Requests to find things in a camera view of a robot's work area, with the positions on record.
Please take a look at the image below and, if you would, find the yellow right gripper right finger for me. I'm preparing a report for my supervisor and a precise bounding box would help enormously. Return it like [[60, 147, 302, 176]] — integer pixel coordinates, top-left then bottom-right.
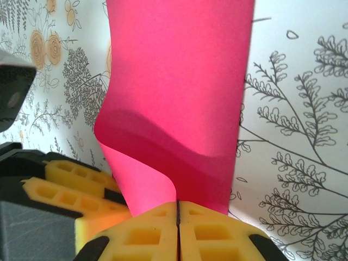
[[178, 201, 277, 261]]

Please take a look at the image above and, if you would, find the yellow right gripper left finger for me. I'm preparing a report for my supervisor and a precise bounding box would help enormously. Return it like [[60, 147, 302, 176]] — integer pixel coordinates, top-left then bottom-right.
[[77, 201, 179, 261]]

